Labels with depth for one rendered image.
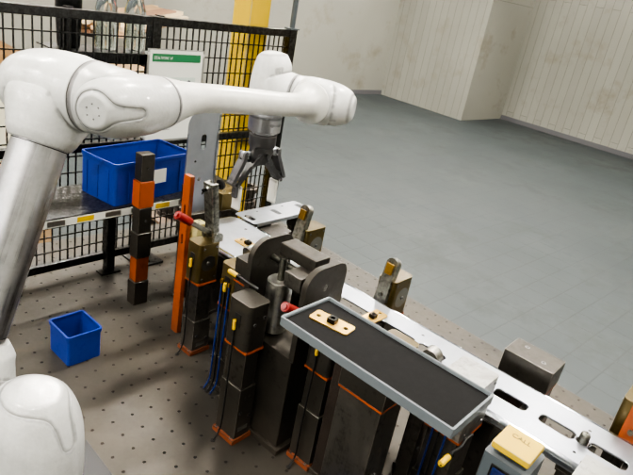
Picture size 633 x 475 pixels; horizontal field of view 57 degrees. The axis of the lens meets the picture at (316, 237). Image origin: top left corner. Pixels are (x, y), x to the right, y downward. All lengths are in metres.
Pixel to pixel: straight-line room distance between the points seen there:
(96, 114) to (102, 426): 0.78
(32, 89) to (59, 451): 0.62
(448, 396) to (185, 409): 0.78
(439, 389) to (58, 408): 0.63
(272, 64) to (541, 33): 10.30
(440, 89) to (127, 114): 10.06
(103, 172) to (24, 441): 0.95
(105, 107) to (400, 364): 0.66
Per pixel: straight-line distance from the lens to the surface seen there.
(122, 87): 1.07
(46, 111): 1.15
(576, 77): 11.35
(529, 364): 1.46
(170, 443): 1.49
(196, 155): 1.85
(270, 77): 1.54
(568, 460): 1.26
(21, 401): 1.10
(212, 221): 1.58
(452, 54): 10.88
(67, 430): 1.12
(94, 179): 1.88
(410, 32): 11.44
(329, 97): 1.46
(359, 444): 1.11
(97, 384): 1.65
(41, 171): 1.18
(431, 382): 1.02
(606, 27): 11.26
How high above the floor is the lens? 1.73
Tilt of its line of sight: 23 degrees down
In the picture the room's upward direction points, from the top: 11 degrees clockwise
